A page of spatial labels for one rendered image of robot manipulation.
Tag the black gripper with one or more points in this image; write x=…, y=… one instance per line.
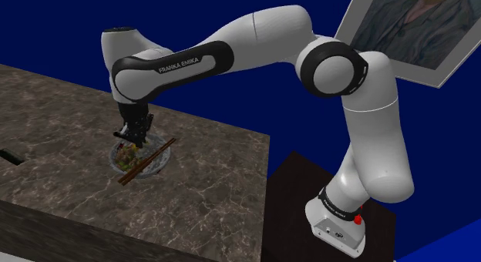
x=132, y=116

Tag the dark robot stand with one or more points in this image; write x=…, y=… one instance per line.
x=289, y=208

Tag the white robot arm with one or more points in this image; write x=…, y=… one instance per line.
x=360, y=133

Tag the grey bowl of food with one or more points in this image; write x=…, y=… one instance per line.
x=127, y=159

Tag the brown wooden chopstick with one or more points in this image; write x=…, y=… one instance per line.
x=143, y=167
x=150, y=158

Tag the framed portrait wall picture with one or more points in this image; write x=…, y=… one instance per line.
x=409, y=32

